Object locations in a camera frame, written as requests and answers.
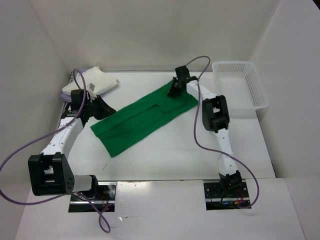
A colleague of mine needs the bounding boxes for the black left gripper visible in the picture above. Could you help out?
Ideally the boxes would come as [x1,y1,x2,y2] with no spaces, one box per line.
[84,94,117,120]

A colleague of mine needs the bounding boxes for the green t shirt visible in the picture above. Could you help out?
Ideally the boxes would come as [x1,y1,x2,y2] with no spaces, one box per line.
[90,81,198,158]

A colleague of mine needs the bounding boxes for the white t shirt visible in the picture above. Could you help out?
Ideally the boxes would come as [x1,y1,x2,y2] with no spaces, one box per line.
[61,65,119,99]

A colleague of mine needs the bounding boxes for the purple t shirt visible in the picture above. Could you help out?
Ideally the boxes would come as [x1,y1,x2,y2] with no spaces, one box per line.
[60,68,86,102]

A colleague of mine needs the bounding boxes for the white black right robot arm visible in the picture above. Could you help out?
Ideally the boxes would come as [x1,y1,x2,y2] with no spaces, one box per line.
[168,65,242,198]

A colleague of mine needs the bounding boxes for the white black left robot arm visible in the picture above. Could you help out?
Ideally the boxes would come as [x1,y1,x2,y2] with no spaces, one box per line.
[28,89,116,200]

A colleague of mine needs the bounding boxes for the white plastic laundry basket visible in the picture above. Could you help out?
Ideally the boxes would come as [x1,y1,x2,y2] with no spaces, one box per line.
[212,61,270,118]

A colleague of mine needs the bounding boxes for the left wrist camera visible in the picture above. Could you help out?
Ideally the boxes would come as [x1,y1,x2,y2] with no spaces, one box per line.
[86,83,95,91]

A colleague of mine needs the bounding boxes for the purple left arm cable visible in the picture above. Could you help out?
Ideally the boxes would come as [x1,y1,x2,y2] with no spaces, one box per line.
[0,68,112,234]

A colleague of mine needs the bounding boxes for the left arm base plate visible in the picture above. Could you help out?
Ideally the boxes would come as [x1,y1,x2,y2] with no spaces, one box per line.
[68,181,117,213]

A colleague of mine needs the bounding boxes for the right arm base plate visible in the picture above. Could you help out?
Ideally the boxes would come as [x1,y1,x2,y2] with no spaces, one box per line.
[203,180,251,211]

